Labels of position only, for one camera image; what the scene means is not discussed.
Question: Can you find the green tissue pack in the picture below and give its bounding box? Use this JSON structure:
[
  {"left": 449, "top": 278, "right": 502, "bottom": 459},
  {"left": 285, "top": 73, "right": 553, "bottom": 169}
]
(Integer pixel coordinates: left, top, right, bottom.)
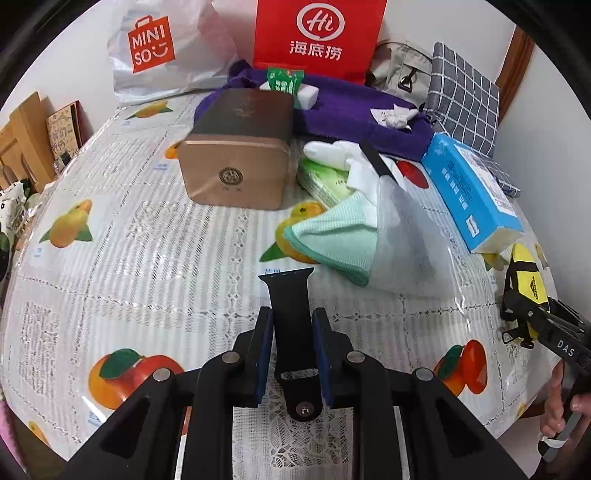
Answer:
[{"left": 295, "top": 158, "right": 361, "bottom": 208}]

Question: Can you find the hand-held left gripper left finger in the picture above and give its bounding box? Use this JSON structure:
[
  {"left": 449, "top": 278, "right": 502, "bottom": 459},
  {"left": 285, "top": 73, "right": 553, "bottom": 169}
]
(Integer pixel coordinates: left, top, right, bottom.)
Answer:
[{"left": 60, "top": 306, "right": 275, "bottom": 480}]

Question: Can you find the purple towel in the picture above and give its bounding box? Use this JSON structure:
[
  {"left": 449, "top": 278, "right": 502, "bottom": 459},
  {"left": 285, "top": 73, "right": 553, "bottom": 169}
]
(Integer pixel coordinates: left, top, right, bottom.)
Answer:
[{"left": 194, "top": 59, "right": 437, "bottom": 162}]

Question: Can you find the white sock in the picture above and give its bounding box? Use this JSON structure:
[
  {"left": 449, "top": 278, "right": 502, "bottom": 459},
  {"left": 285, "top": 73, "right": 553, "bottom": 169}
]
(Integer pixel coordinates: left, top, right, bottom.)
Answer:
[{"left": 302, "top": 140, "right": 407, "bottom": 195}]

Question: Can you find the clear plastic pouch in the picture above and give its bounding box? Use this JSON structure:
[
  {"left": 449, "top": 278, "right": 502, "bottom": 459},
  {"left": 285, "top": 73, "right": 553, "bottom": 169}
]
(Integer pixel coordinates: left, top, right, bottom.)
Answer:
[{"left": 367, "top": 157, "right": 465, "bottom": 296}]

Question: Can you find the grey fabric bag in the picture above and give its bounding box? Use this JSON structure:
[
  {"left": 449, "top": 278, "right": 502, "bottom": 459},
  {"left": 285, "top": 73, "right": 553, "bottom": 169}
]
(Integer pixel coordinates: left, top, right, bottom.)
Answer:
[{"left": 367, "top": 41, "right": 435, "bottom": 109}]

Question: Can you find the blue tissue pack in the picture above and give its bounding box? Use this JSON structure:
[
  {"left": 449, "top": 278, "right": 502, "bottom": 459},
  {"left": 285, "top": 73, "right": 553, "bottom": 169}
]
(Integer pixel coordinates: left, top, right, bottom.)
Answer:
[{"left": 421, "top": 133, "right": 525, "bottom": 254}]

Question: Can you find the grey checked bag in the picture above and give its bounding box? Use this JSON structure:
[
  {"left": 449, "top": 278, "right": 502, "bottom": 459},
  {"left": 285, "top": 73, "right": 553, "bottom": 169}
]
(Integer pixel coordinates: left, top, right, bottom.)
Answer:
[{"left": 422, "top": 42, "right": 522, "bottom": 198}]

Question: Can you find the green snack packet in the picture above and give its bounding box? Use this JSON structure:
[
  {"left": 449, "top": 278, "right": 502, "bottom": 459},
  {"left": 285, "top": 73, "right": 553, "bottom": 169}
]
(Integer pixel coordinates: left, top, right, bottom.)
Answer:
[{"left": 267, "top": 66, "right": 306, "bottom": 97}]

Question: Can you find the dark box with gold end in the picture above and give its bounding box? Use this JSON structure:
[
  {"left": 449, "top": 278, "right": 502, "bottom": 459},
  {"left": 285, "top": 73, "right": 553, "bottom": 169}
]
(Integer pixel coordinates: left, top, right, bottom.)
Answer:
[{"left": 178, "top": 89, "right": 296, "bottom": 212}]

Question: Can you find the white cloth with black spots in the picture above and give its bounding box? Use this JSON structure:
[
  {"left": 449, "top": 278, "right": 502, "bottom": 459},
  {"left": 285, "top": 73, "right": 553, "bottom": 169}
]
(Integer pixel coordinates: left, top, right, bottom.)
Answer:
[{"left": 0, "top": 180, "right": 35, "bottom": 232}]

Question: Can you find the mint green cloth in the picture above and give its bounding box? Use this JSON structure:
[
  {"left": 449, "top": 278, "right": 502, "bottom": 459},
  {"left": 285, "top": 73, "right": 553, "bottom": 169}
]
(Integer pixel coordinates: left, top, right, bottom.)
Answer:
[{"left": 283, "top": 190, "right": 384, "bottom": 287}]

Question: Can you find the white rectangular block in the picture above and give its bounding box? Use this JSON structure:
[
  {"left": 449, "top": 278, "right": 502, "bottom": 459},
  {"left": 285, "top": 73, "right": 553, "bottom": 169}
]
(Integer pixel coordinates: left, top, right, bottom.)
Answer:
[{"left": 259, "top": 80, "right": 321, "bottom": 110}]

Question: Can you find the white plastic shopping bag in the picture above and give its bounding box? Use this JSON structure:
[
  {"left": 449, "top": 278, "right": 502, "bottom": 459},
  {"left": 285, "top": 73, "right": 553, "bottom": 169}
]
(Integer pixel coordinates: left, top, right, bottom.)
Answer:
[{"left": 107, "top": 0, "right": 241, "bottom": 104}]

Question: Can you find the brown wooden door frame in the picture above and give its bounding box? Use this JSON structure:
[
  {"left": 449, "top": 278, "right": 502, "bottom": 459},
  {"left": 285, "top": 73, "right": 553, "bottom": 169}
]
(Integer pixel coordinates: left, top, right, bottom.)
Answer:
[{"left": 494, "top": 28, "right": 536, "bottom": 100}]

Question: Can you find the white tissue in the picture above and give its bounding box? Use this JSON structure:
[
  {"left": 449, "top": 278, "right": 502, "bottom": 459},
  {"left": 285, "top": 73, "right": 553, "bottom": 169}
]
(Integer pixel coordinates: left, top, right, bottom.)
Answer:
[{"left": 370, "top": 104, "right": 419, "bottom": 131}]

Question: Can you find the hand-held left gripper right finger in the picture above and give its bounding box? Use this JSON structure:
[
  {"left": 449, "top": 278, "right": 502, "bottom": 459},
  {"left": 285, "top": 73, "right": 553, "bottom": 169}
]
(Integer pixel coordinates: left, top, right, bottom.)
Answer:
[{"left": 311, "top": 307, "right": 527, "bottom": 480}]

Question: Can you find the red paper carrier bag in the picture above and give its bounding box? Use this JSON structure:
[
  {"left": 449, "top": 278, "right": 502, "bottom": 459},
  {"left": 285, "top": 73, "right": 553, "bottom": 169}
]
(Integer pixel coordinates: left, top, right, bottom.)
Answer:
[{"left": 252, "top": 0, "right": 387, "bottom": 85}]

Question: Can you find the person's right hand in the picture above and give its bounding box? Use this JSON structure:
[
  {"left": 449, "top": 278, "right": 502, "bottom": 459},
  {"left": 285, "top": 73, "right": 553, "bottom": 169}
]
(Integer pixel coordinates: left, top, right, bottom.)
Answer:
[{"left": 540, "top": 364, "right": 591, "bottom": 438}]

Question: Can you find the brown patterned book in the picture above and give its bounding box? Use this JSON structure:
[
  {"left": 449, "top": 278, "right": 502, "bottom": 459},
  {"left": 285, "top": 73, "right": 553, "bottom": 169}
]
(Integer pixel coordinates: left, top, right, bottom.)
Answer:
[{"left": 45, "top": 102, "right": 88, "bottom": 174}]

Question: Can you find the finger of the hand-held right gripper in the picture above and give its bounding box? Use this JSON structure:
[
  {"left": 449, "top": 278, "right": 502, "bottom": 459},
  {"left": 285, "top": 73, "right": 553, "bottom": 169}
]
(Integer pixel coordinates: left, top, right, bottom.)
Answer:
[
  {"left": 545, "top": 298, "right": 587, "bottom": 335},
  {"left": 501, "top": 286, "right": 555, "bottom": 347}
]

